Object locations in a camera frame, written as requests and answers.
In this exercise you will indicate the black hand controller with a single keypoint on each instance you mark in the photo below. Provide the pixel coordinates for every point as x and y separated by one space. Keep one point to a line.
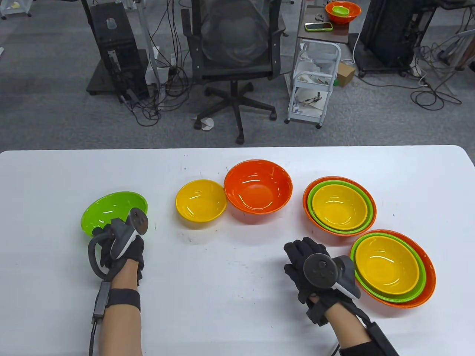
139 220
319 269

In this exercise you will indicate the person's right hand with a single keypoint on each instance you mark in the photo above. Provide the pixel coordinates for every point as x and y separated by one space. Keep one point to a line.
297 256

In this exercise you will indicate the grey metal stand leg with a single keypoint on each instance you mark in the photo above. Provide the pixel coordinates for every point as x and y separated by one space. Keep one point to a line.
146 40

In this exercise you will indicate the person's left hand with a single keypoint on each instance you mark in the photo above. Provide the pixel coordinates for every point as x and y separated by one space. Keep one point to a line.
133 252

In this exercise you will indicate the cardboard box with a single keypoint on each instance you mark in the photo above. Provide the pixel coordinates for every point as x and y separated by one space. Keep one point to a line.
345 74

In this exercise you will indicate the white wheeled rack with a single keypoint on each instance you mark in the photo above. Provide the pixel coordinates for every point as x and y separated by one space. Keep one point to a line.
15 9

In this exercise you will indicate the large orange bowl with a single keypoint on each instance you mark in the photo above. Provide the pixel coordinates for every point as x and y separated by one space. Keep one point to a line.
431 282
258 185
310 221
354 13

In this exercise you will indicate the white power strip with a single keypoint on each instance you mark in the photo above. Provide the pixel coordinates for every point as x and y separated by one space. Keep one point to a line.
415 70

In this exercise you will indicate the person's left forearm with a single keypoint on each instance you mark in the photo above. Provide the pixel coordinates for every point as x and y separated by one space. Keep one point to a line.
122 326

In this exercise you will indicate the brown side table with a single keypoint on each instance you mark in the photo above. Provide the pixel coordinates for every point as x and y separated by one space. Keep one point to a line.
326 35

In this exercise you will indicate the beige paper sheet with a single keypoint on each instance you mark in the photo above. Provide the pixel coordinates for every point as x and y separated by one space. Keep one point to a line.
319 105

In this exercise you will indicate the white crumpled bag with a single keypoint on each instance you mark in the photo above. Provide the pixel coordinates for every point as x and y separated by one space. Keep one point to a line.
310 65

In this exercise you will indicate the medium green bowl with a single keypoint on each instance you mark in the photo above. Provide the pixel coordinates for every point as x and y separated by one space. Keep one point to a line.
107 211
315 221
393 299

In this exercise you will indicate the black wheeled cabinet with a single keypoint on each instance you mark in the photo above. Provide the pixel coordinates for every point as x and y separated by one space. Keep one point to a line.
393 33

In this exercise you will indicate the black armband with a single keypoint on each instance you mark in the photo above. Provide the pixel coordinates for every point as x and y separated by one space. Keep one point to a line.
356 350
124 298

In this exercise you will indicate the black equipment tower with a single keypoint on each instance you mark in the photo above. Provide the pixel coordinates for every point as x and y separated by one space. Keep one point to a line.
111 40

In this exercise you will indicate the person's right forearm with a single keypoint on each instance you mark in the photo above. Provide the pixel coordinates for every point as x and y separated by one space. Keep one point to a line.
349 330

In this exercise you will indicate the small green bowl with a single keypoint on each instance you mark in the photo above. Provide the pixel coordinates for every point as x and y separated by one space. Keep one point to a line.
340 11

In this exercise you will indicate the white rolling cart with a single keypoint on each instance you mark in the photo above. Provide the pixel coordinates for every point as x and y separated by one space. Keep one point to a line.
305 118

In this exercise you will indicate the phone in green case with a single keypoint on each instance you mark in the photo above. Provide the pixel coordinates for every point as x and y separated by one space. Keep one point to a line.
318 26

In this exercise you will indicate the black mesh office chair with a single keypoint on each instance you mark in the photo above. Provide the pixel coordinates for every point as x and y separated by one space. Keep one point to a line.
235 72

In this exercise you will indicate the crumpled white paper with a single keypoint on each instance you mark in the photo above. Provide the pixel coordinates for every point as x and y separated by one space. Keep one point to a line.
206 124

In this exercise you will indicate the clear plastic cup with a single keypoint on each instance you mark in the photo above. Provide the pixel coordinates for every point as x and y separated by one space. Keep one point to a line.
111 24

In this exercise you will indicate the small yellow bowl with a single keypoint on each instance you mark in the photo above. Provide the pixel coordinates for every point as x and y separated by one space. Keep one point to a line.
387 265
201 200
339 207

